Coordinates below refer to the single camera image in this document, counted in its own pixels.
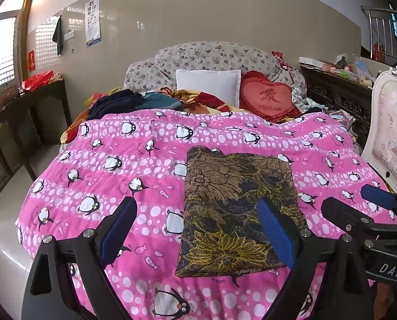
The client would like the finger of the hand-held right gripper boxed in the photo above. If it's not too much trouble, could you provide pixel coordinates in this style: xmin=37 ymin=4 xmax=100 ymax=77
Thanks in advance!
xmin=360 ymin=184 xmax=397 ymax=221
xmin=320 ymin=197 xmax=397 ymax=239

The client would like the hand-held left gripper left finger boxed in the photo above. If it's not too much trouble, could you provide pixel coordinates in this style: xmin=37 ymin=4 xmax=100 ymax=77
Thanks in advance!
xmin=22 ymin=196 xmax=138 ymax=320

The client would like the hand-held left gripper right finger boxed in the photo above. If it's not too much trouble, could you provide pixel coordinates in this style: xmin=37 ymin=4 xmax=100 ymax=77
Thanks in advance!
xmin=256 ymin=198 xmax=375 ymax=320

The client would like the brown floral patterned garment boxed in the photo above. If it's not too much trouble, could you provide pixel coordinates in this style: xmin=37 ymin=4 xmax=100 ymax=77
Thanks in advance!
xmin=175 ymin=146 xmax=308 ymax=278

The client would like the light clothes pile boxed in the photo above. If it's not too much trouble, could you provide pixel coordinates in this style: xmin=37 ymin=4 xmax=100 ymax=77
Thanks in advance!
xmin=292 ymin=85 xmax=356 ymax=138

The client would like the dark navy clothes pile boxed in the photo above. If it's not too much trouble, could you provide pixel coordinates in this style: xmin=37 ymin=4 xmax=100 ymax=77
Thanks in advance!
xmin=88 ymin=89 xmax=146 ymax=121

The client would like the person's right hand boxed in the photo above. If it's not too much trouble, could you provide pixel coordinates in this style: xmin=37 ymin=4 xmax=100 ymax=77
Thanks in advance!
xmin=373 ymin=282 xmax=397 ymax=320

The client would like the pink penguin print blanket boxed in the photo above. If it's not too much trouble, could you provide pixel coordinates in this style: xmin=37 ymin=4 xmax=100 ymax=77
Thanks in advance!
xmin=15 ymin=109 xmax=397 ymax=320

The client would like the white ornate chair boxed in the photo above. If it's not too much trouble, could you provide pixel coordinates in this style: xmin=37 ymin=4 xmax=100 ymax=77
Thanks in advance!
xmin=362 ymin=65 xmax=397 ymax=194

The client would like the dark carved wooden cabinet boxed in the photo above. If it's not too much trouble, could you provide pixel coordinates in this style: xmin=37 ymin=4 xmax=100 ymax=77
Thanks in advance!
xmin=300 ymin=65 xmax=374 ymax=147

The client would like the orange striped cloth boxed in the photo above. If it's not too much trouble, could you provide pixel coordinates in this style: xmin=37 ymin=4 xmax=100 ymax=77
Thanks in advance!
xmin=61 ymin=111 xmax=96 ymax=143

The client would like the clutter on cabinet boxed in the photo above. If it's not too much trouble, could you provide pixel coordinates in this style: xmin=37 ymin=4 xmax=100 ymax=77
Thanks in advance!
xmin=322 ymin=55 xmax=376 ymax=86

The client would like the teal cloth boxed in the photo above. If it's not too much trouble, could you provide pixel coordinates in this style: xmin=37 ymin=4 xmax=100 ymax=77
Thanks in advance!
xmin=142 ymin=91 xmax=185 ymax=111

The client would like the red heart-shaped pillow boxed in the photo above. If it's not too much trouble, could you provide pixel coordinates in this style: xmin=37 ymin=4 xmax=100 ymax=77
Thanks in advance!
xmin=239 ymin=71 xmax=302 ymax=123

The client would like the dark wooden side table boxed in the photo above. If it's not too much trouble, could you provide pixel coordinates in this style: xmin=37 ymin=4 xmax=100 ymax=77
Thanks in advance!
xmin=0 ymin=80 xmax=73 ymax=187

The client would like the red and yellow patterned blanket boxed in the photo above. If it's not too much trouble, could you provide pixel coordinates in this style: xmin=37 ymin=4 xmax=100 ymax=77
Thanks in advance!
xmin=160 ymin=87 xmax=243 ymax=114

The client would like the small floral cushion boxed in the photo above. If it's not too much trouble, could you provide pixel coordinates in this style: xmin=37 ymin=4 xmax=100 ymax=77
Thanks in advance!
xmin=123 ymin=58 xmax=177 ymax=93

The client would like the white pillow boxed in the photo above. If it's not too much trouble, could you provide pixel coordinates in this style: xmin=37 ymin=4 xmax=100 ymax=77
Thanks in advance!
xmin=175 ymin=69 xmax=242 ymax=107

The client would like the red floral cloth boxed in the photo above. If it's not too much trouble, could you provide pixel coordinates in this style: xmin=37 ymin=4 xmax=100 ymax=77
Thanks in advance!
xmin=272 ymin=51 xmax=299 ymax=71

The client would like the metal stair railing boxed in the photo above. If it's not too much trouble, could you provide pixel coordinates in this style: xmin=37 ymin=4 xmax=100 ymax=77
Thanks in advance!
xmin=361 ymin=5 xmax=397 ymax=65

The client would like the red plastic bag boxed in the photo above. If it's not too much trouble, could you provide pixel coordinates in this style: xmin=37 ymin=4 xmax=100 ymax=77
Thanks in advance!
xmin=21 ymin=71 xmax=54 ymax=92

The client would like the large floral cushion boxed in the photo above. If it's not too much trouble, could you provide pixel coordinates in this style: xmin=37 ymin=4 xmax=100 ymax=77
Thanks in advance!
xmin=154 ymin=42 xmax=306 ymax=90

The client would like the hanging dark cloth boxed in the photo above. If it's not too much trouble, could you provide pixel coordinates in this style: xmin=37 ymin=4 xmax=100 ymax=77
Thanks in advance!
xmin=52 ymin=16 xmax=65 ymax=56

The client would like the eye chart poster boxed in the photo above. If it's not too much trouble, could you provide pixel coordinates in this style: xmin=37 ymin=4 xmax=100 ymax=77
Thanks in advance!
xmin=85 ymin=0 xmax=102 ymax=46

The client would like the window with grille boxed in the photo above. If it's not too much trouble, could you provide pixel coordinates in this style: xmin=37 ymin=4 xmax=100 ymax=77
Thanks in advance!
xmin=0 ymin=0 xmax=30 ymax=94

